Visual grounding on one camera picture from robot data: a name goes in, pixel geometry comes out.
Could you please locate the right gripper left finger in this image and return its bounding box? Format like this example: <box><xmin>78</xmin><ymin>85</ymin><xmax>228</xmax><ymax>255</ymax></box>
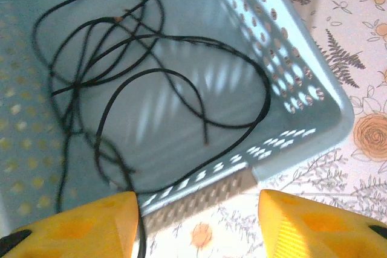
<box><xmin>0</xmin><ymin>190</ymin><xmax>140</xmax><ymax>258</ymax></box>

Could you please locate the thick black cable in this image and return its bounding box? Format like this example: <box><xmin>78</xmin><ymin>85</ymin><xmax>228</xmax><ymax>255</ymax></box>
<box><xmin>94</xmin><ymin>68</ymin><xmax>211</xmax><ymax>181</ymax></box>
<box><xmin>50</xmin><ymin>34</ymin><xmax>272</xmax><ymax>258</ymax></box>

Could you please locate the blue plastic basket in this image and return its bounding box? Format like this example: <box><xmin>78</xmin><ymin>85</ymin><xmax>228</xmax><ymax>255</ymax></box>
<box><xmin>0</xmin><ymin>0</ymin><xmax>355</xmax><ymax>228</ymax></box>

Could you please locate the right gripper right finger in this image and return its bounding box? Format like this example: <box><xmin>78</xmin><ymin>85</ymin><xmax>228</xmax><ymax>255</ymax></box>
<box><xmin>259</xmin><ymin>189</ymin><xmax>387</xmax><ymax>258</ymax></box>

